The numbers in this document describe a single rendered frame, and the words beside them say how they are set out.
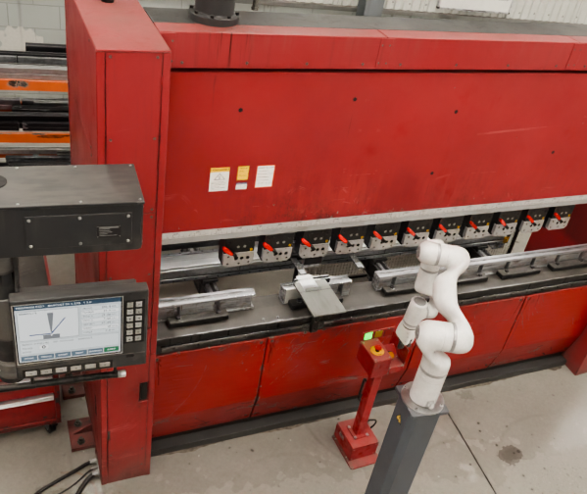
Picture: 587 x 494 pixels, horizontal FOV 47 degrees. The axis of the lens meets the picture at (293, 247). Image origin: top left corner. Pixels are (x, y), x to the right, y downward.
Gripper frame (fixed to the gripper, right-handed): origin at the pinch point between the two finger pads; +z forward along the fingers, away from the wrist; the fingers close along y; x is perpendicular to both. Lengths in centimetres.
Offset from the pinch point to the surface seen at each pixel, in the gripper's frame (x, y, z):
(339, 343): -17.0, -26.2, 23.0
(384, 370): -7.3, 3.2, 13.8
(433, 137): 14, -46, -94
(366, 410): -6, 1, 51
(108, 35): -140, -47, -142
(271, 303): -55, -43, 0
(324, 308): -37.6, -21.2, -14.0
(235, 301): -76, -43, -6
